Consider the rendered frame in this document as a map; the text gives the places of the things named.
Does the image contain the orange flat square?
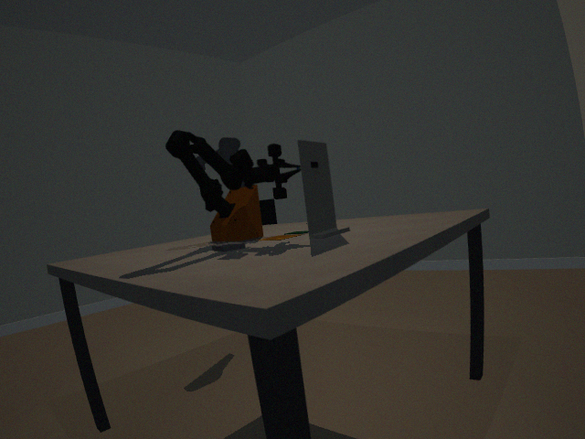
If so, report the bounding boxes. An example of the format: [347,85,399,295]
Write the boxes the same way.
[258,235,300,241]

